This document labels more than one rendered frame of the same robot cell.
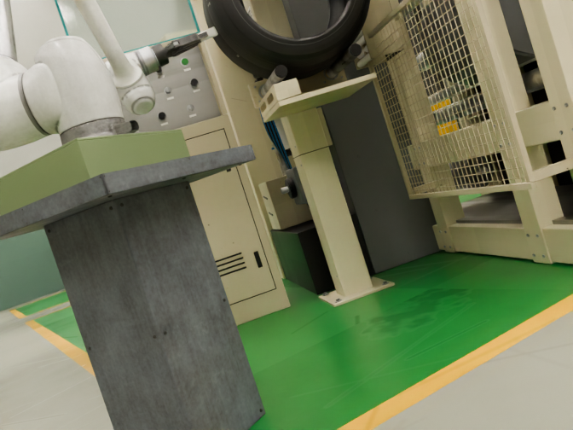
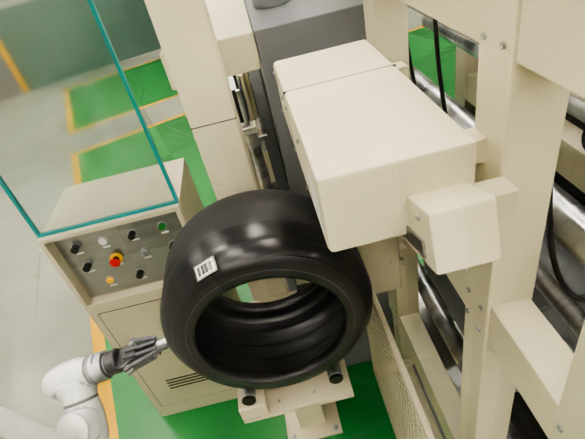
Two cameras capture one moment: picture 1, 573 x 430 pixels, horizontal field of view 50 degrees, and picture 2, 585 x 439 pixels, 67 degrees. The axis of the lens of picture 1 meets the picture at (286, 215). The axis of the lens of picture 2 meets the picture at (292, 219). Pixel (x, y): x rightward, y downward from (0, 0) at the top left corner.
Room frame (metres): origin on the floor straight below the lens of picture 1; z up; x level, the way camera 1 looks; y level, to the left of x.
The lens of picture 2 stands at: (1.37, -0.54, 2.14)
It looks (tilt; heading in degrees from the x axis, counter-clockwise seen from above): 36 degrees down; 10
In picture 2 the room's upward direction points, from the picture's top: 14 degrees counter-clockwise
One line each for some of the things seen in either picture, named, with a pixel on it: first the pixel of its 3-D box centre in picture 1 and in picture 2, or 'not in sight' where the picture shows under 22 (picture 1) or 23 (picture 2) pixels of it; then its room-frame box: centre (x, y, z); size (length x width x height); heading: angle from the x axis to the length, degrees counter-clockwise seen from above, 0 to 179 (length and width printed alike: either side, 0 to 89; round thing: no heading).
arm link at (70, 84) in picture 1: (73, 85); not in sight; (1.47, 0.38, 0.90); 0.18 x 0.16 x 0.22; 88
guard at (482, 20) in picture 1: (431, 100); (405, 422); (2.15, -0.61, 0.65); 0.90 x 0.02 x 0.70; 10
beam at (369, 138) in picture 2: not in sight; (351, 124); (2.24, -0.56, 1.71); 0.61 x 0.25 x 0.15; 10
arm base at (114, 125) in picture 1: (101, 137); not in sight; (1.45, 0.36, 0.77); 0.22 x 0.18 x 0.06; 58
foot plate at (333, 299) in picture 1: (354, 289); (311, 412); (2.56, -0.18, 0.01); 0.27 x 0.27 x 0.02; 10
